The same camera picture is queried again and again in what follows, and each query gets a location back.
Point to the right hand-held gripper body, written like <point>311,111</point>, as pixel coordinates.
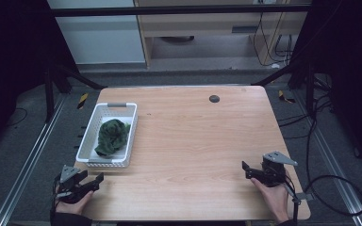
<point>274,172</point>

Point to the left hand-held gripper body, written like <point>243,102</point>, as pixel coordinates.
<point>68,185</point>

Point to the person's left hand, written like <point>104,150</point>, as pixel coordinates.
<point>74,206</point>

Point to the white plastic basket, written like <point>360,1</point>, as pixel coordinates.
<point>108,135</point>

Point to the dark green cloth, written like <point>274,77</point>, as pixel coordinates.
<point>111,137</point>

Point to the black yellow striped floor marker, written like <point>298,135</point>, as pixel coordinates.
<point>284,97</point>
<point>82,100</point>

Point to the round grey table grommet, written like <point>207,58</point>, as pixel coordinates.
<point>214,99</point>

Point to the black metal stand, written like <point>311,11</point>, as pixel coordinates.
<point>298,78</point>
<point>56,84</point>

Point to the white cabinet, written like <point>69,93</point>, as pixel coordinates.
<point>100,34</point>

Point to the black crossbar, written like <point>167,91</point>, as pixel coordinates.
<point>176,11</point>

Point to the metal floor rail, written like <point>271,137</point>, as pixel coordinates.
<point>25,163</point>
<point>333,157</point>

